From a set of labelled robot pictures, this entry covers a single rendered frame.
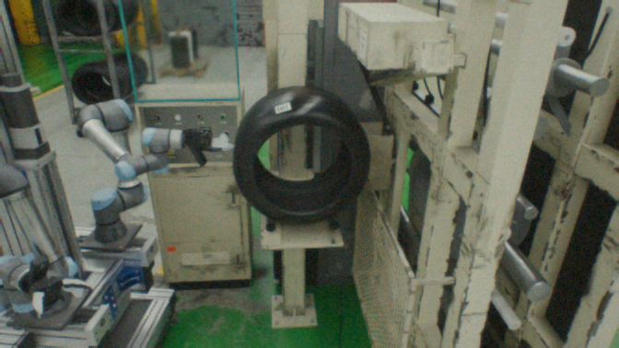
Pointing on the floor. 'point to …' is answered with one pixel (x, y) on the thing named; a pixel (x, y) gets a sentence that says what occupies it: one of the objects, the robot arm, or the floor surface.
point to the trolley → (84, 89)
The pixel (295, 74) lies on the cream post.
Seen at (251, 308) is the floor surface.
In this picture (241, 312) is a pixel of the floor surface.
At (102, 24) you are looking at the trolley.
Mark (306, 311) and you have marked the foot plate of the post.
